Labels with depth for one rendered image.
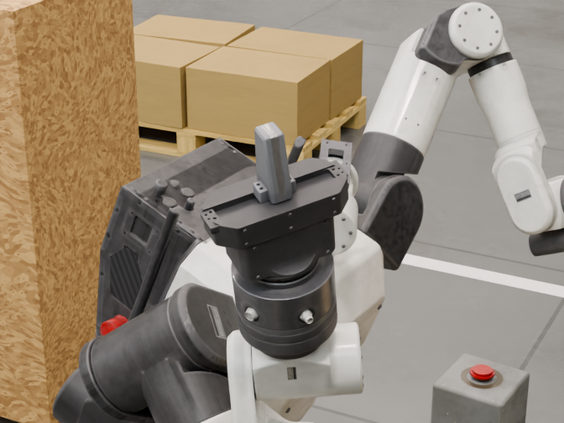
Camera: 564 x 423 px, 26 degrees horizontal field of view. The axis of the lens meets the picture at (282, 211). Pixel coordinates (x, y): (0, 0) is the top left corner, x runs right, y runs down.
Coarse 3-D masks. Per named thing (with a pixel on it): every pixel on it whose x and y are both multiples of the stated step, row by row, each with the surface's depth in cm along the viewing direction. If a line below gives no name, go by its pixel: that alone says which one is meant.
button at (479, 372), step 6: (474, 366) 197; (480, 366) 197; (486, 366) 197; (474, 372) 195; (480, 372) 195; (486, 372) 195; (492, 372) 196; (474, 378) 196; (480, 378) 195; (486, 378) 194
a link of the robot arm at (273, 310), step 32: (320, 160) 102; (224, 192) 99; (320, 192) 98; (224, 224) 96; (256, 224) 96; (288, 224) 98; (320, 224) 99; (256, 256) 98; (288, 256) 100; (320, 256) 102; (256, 288) 102; (288, 288) 101; (320, 288) 101; (256, 320) 103; (288, 320) 102; (320, 320) 103
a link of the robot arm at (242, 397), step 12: (228, 336) 111; (240, 336) 110; (228, 348) 109; (240, 348) 109; (228, 360) 109; (240, 360) 108; (228, 372) 109; (240, 372) 108; (252, 372) 108; (240, 384) 109; (252, 384) 109; (240, 396) 109; (252, 396) 109; (240, 408) 109; (252, 408) 109; (264, 408) 115; (240, 420) 110; (252, 420) 110; (264, 420) 113; (276, 420) 115; (288, 420) 117
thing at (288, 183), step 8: (272, 128) 95; (280, 136) 94; (280, 144) 95; (280, 152) 95; (280, 160) 95; (280, 168) 96; (288, 168) 96; (280, 176) 96; (288, 176) 96; (288, 184) 97; (288, 192) 97
